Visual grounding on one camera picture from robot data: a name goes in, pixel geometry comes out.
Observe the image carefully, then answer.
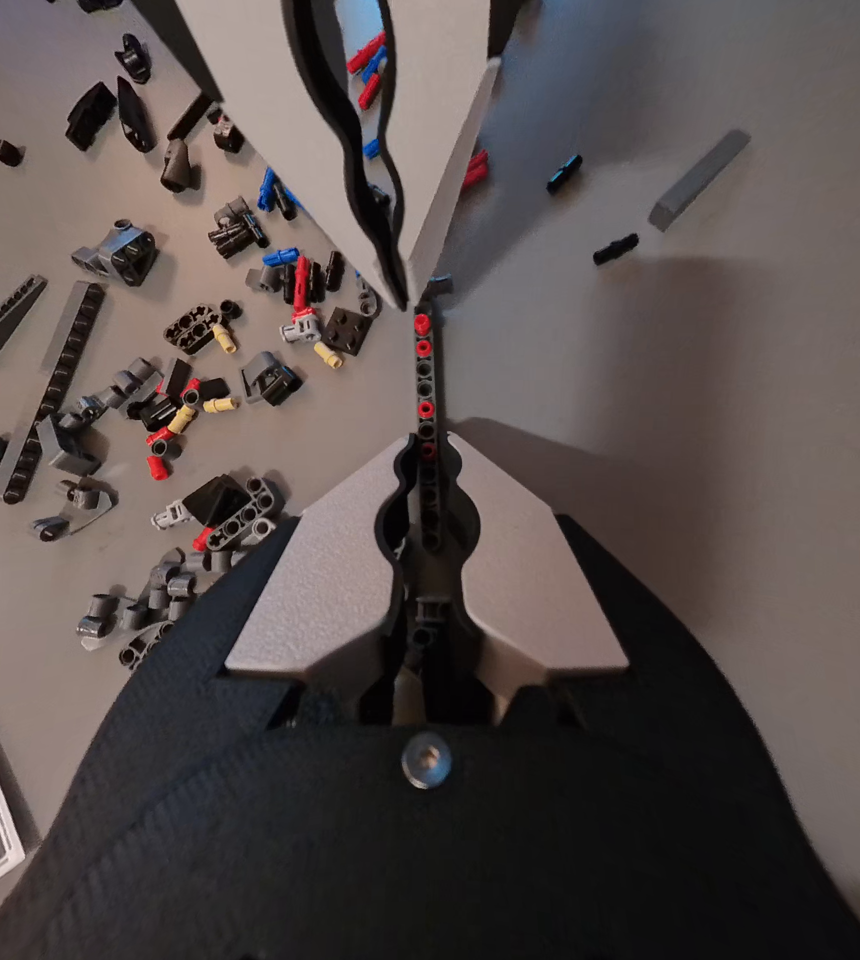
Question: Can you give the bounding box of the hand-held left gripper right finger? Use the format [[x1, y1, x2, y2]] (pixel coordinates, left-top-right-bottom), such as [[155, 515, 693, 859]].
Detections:
[[447, 432, 631, 724]]

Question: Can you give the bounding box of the black long lego beam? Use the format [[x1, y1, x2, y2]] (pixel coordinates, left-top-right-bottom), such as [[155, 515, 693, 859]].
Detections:
[[411, 276, 454, 555]]

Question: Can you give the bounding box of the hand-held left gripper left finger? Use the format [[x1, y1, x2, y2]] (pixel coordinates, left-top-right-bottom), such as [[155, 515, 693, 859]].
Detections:
[[223, 433, 410, 724]]

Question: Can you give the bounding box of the pile of lego pieces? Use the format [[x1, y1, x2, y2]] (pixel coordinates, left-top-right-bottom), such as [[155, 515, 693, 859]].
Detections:
[[0, 0, 493, 669]]

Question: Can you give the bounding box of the dark grey lego slope bar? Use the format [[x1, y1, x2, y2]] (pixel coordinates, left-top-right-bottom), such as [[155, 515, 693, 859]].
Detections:
[[647, 129, 752, 234]]

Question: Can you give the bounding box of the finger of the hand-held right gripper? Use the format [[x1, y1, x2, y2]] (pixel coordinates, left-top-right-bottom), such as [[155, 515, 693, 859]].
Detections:
[[175, 0, 410, 312], [379, 0, 504, 279]]

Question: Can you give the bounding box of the long dark grey lego plate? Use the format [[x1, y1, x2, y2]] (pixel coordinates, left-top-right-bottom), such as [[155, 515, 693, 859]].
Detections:
[[2, 281, 107, 505]]

